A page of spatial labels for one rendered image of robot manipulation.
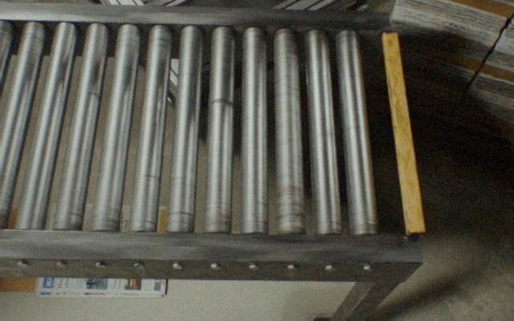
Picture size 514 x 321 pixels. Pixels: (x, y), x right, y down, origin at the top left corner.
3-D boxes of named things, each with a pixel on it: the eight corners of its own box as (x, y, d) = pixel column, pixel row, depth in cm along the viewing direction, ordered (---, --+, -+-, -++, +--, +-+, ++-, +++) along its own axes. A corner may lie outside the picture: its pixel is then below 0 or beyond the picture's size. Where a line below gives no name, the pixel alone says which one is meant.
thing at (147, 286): (171, 205, 186) (171, 205, 185) (165, 294, 173) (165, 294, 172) (54, 204, 185) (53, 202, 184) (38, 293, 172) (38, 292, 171)
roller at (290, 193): (283, 42, 127) (302, 32, 124) (288, 250, 105) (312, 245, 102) (268, 30, 123) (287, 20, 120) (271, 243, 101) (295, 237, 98)
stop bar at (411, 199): (397, 38, 121) (399, 31, 119) (425, 237, 100) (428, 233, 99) (381, 37, 121) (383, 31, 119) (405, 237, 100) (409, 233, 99)
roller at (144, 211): (174, 35, 125) (173, 20, 120) (157, 246, 103) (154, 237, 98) (151, 34, 125) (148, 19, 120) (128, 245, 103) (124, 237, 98)
